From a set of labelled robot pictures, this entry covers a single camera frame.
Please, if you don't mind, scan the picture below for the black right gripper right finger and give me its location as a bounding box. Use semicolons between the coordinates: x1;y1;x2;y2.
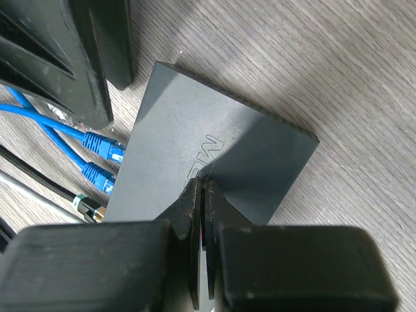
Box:
203;181;398;311

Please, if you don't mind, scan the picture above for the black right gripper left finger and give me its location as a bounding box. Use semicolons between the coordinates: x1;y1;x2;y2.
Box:
1;178;201;311

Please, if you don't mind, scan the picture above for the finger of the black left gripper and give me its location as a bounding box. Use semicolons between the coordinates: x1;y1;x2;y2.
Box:
71;0;135;90
1;1;113;129

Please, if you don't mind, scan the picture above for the blue ethernet cable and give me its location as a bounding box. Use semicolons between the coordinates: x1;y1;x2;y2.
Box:
0;102;127;163
5;85;117;195

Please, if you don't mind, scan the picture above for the dark grey network switch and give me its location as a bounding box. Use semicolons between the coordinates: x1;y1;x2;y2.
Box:
105;62;319;224

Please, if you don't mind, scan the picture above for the black braided ethernet cable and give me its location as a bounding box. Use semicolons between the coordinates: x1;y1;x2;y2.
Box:
0;144;107;224

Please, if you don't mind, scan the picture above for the grey ethernet cable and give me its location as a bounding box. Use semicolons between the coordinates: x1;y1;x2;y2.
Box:
0;170;86;225

